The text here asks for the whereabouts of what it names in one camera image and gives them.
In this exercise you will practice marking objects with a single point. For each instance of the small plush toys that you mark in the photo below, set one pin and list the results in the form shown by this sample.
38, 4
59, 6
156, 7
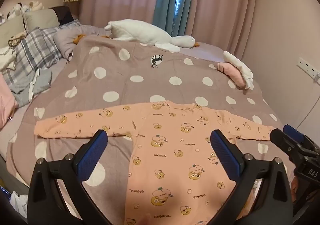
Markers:
21, 9

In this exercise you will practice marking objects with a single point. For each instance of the white wall socket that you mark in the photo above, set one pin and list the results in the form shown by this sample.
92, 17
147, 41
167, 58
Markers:
308, 66

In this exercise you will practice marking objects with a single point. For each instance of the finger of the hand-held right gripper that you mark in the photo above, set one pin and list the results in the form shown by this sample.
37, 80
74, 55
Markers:
283, 141
293, 131

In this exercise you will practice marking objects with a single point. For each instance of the dark brown cushion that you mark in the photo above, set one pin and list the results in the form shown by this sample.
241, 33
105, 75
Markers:
63, 14

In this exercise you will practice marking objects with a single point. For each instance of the grey quilt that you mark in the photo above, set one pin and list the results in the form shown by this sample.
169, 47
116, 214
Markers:
67, 37

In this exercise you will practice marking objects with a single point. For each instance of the brown polka dot blanket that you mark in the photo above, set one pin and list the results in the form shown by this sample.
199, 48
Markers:
125, 65

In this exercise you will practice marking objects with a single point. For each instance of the small grey plaid pillow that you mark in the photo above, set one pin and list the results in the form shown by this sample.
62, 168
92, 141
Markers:
62, 27

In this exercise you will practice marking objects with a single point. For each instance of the white goose plush toy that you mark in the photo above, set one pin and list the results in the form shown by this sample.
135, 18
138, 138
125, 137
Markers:
140, 30

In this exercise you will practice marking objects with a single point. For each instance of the blue curtain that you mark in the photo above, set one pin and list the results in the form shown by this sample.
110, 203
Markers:
163, 2

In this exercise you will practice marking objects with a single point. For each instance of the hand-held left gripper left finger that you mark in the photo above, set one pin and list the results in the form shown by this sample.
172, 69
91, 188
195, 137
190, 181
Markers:
93, 155

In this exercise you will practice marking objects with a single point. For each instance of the white crumpled cloth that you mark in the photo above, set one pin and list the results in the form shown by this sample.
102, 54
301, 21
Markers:
7, 59

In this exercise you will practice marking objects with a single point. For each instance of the white bag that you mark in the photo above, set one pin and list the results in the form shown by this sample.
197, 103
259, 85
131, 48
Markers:
20, 203

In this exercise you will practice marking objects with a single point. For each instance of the large grey plaid pillow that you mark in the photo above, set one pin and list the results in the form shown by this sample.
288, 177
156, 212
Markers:
35, 50

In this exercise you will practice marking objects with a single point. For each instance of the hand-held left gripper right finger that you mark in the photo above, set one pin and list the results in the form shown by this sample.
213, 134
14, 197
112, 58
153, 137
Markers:
225, 157

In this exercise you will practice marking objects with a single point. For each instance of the patterned beige cloth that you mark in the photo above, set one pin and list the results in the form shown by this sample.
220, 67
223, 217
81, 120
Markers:
17, 39

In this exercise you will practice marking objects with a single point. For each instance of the beige headboard cushion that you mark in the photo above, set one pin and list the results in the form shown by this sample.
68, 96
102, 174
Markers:
11, 27
41, 19

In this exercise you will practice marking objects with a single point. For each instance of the folded white garment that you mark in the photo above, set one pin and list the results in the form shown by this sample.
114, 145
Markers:
241, 65

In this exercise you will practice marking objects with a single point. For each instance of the folded pink garment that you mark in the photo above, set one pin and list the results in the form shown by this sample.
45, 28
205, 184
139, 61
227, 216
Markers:
233, 72

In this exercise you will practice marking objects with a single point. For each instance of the pink cloth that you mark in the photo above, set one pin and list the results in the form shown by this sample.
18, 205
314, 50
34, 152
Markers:
6, 105

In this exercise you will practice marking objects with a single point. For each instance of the pink printed baby onesie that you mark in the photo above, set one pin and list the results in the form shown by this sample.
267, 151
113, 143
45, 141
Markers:
170, 160

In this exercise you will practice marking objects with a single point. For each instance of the lilac bed sheet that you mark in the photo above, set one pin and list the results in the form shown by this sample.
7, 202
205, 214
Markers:
23, 117

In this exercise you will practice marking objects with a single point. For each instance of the grey crumpled cloth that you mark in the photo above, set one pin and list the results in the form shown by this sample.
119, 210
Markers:
37, 82

